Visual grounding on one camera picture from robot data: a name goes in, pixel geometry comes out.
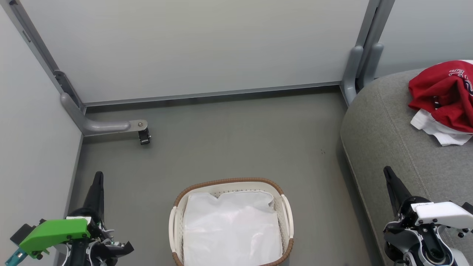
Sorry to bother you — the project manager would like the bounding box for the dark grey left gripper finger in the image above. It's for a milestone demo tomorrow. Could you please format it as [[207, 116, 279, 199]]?
[[83, 171, 105, 218]]

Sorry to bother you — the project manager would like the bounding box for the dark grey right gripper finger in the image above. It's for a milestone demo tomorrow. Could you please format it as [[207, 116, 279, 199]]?
[[384, 166, 413, 219]]

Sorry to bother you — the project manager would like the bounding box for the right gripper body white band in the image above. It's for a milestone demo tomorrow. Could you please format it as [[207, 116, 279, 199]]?
[[397, 196, 473, 228]]

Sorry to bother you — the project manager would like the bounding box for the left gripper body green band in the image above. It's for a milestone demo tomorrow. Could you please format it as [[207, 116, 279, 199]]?
[[18, 209, 111, 259]]

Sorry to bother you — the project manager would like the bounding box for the white garment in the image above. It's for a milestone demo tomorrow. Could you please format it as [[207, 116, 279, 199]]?
[[410, 109, 473, 147]]

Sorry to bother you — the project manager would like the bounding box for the red basketball jersey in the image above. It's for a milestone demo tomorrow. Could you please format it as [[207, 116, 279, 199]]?
[[408, 60, 473, 133]]

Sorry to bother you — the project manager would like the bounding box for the white laundry basket brown rim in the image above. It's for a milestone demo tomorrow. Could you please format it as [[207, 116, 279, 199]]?
[[169, 178, 295, 266]]

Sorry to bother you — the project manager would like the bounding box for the white cloth basket liner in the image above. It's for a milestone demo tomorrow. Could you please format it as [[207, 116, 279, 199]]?
[[183, 190, 283, 266]]

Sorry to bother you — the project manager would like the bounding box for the grey fabric sofa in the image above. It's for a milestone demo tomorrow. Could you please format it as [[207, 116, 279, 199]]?
[[340, 68, 473, 266]]

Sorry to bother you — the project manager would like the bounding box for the grey partition foot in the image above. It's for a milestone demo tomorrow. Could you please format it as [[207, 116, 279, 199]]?
[[60, 92, 148, 136]]

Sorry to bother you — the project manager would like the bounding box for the black caster wheel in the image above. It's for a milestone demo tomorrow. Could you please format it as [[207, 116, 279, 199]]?
[[138, 127, 152, 145]]

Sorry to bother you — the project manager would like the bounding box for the grey double partition post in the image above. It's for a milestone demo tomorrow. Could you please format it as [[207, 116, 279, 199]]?
[[342, 0, 396, 106]]

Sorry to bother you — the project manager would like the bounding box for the grey single partition post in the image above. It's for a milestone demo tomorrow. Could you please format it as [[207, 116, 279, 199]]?
[[2, 0, 86, 113]]

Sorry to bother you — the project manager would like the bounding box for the aluminium partition bottom rail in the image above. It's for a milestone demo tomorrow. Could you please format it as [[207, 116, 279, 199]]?
[[83, 81, 342, 108]]

